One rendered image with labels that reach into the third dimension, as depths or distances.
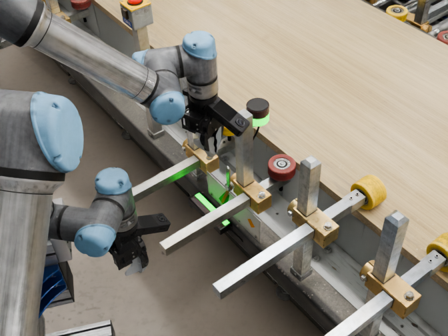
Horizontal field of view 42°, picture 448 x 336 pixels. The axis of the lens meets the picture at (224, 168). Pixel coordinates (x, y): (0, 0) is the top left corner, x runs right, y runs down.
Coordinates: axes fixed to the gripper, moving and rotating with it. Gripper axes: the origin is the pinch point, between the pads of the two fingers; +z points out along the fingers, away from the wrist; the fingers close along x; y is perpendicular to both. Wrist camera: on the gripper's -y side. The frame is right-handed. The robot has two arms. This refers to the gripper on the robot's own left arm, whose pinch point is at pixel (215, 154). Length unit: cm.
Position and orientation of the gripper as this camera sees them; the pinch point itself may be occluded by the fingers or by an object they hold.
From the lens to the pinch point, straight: 157.5
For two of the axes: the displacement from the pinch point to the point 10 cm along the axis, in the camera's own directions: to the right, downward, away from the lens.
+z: 0.4, 7.1, 7.0
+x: -5.4, 6.1, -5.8
